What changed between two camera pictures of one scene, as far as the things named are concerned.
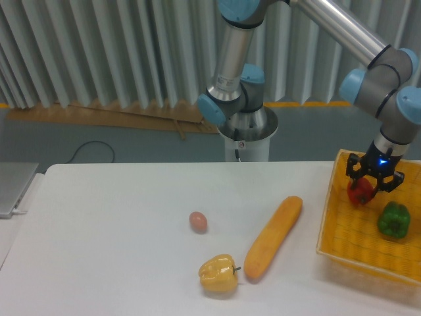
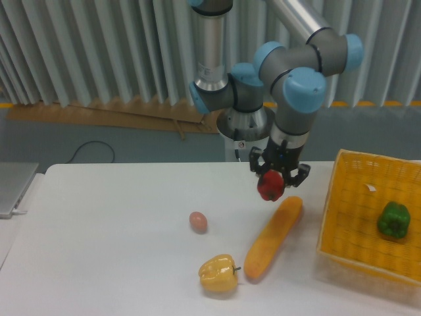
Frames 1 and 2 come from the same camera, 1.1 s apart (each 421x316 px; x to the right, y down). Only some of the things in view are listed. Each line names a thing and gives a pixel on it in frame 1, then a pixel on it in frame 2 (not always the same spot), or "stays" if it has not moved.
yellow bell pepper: x=218 y=274 stays
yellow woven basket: x=350 y=232 stays
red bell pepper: x=363 y=193 → x=270 y=185
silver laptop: x=15 y=178 stays
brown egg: x=198 y=221 stays
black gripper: x=379 y=162 → x=279 y=157
